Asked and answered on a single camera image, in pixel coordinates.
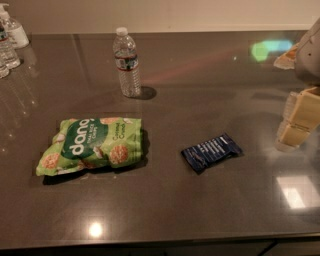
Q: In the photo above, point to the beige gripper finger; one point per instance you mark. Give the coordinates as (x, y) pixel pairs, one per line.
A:
(289, 138)
(302, 109)

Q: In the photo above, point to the dark blue rxbar wrapper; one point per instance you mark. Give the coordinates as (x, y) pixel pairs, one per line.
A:
(211, 152)

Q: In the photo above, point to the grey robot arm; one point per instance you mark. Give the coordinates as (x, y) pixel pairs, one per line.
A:
(306, 58)

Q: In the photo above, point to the clear plastic water bottle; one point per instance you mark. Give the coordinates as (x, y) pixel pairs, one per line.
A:
(127, 63)

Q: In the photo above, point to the green dang rice chips bag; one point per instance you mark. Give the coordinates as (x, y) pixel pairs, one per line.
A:
(92, 143)

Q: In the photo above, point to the clear water bottle left edge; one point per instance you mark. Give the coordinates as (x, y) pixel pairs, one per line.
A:
(7, 52)

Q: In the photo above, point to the white pump sanitizer bottle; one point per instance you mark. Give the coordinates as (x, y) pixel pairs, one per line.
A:
(13, 28)

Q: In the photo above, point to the partial clear bottle far left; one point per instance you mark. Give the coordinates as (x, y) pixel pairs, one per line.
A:
(4, 71)

